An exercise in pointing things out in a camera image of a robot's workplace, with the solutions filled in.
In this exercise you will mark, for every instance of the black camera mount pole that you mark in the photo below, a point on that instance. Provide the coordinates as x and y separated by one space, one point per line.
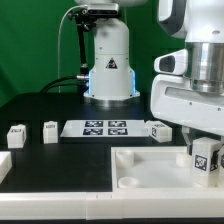
81 40

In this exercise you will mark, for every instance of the white square table top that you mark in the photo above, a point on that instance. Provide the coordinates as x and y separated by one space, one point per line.
153 168

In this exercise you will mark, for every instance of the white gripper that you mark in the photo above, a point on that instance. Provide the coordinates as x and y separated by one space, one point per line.
173 100

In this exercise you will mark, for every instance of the white marker base plate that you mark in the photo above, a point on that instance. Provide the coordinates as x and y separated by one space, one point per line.
104 128

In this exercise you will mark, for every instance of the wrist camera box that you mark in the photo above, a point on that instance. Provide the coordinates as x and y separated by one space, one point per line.
174 63

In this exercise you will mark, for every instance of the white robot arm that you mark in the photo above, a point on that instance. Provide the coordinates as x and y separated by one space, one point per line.
199 22

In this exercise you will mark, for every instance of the rear camera bar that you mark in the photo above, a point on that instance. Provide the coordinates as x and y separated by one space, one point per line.
100 9

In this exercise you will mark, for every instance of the white U-shaped obstacle fence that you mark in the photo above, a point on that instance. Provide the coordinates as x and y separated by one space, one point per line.
196 202

